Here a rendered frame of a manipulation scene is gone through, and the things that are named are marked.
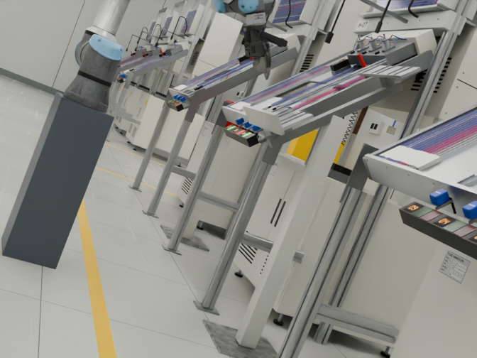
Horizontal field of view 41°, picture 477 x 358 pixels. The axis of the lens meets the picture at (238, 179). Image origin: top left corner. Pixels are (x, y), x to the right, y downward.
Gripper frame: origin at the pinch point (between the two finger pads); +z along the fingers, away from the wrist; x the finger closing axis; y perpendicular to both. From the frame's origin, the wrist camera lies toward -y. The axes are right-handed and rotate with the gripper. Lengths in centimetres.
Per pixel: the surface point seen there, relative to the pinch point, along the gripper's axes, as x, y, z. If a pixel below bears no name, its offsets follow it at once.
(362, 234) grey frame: 25, -23, 64
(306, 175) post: 52, 8, 29
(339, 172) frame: 6.0, -23.6, 42.8
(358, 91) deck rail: 21.0, -28.0, 9.3
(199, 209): -83, 20, 71
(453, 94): 21, -68, 17
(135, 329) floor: 63, 71, 63
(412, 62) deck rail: 21, -52, 1
